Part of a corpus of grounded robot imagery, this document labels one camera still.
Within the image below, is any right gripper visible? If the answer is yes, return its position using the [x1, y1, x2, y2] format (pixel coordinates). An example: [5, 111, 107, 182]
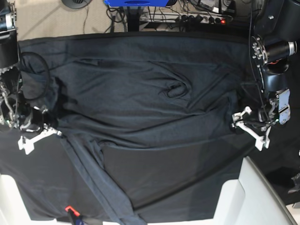
[14, 103, 58, 134]

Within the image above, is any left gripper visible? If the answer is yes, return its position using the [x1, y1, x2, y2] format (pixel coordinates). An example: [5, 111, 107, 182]
[231, 103, 291, 131]

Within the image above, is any dark grey T-shirt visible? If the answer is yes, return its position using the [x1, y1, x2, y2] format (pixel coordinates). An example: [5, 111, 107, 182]
[17, 35, 254, 225]

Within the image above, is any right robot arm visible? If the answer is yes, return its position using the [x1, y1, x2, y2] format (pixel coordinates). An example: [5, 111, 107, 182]
[0, 0, 61, 135]

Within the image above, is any white chair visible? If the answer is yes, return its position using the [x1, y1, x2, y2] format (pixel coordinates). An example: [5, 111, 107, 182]
[213, 157, 297, 225]

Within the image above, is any black table cloth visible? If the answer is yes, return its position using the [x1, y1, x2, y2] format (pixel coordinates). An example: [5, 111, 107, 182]
[0, 32, 300, 222]

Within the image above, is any grey round floor base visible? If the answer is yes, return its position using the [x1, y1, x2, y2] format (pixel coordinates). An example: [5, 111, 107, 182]
[61, 0, 91, 9]

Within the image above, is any blue plastic bin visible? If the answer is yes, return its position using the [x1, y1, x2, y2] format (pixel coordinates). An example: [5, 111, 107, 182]
[104, 0, 168, 7]

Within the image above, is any white power strip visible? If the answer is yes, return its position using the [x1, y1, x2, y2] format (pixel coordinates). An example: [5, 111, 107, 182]
[140, 12, 226, 24]

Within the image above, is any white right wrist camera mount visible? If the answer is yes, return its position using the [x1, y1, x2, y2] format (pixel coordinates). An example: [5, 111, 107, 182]
[17, 124, 62, 155]

